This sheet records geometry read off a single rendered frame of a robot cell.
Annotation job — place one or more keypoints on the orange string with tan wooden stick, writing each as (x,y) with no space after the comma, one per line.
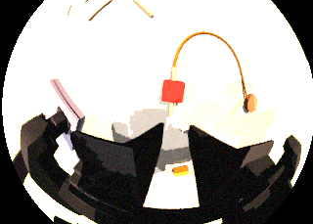
(174,69)

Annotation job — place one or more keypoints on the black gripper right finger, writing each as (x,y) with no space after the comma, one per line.
(217,164)

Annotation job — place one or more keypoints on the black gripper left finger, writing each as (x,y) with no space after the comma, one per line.
(136,159)

